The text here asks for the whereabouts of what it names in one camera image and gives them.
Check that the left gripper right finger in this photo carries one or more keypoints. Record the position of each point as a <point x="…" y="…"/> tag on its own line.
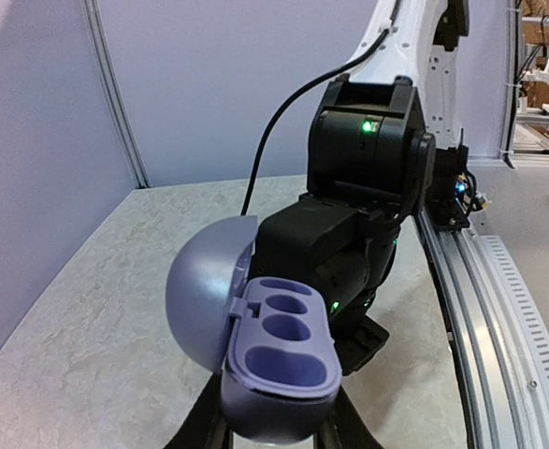
<point x="344" y="429"/>

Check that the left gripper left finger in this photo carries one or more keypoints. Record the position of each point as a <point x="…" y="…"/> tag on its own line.
<point x="204" y="426"/>

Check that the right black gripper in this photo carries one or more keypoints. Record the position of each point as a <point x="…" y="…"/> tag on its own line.
<point x="357" y="338"/>

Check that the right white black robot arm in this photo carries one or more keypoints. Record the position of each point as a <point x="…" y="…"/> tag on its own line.
<point x="379" y="151"/>

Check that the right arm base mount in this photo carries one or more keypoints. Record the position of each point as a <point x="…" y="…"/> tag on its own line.
<point x="453" y="193"/>

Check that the left aluminium frame post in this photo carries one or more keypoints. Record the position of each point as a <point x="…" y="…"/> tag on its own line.
<point x="113" y="94"/>

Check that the purple earbud charging case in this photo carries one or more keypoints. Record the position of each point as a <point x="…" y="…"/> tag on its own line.
<point x="267" y="337"/>

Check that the aluminium frame post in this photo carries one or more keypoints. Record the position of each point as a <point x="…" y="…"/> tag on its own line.
<point x="514" y="16"/>
<point x="113" y="94"/>

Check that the aluminium front rail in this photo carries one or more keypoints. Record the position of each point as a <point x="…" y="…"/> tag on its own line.
<point x="500" y="341"/>

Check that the right aluminium frame post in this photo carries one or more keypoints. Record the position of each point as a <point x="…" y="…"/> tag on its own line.
<point x="514" y="16"/>

